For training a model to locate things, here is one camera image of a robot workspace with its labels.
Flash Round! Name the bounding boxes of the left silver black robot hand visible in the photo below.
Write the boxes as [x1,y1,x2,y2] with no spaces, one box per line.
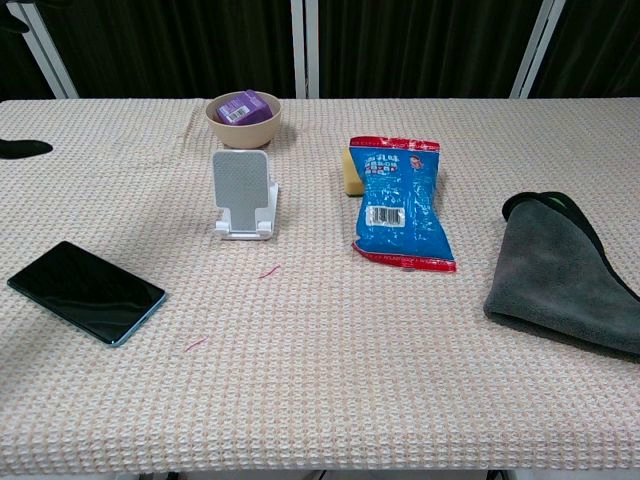
[0,138,54,161]

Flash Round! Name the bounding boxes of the black smartphone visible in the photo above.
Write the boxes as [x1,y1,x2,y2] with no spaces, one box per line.
[6,240,168,348]

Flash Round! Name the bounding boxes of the white phone stand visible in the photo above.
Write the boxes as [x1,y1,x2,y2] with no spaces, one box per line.
[211,148,279,242]

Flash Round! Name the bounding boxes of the beige bowl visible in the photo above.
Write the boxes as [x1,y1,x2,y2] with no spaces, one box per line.
[205,91,283,150]

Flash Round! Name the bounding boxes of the purple box with barcode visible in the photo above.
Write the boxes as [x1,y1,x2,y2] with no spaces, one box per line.
[215,89,272,125]

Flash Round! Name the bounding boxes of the yellow sponge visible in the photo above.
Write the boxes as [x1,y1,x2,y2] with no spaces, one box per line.
[341,147,365,198]

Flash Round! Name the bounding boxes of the beige waffle tablecloth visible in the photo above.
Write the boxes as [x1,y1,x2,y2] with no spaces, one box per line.
[0,97,640,474]

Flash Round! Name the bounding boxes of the blue red snack bag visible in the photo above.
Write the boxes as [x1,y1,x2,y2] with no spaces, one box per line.
[348,136,458,274]

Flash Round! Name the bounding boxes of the dark curtain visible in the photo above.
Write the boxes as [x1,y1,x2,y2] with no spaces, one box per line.
[0,0,640,101]

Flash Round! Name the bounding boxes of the grey towel with black trim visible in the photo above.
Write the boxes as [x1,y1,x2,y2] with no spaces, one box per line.
[483,191,640,358]

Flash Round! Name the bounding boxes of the white slanted frame pole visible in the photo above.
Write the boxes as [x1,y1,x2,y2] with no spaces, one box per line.
[509,0,567,99]
[6,0,79,99]

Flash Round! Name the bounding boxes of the grey metal leg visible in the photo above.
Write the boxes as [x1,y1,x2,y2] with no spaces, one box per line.
[290,0,307,99]
[305,0,320,99]

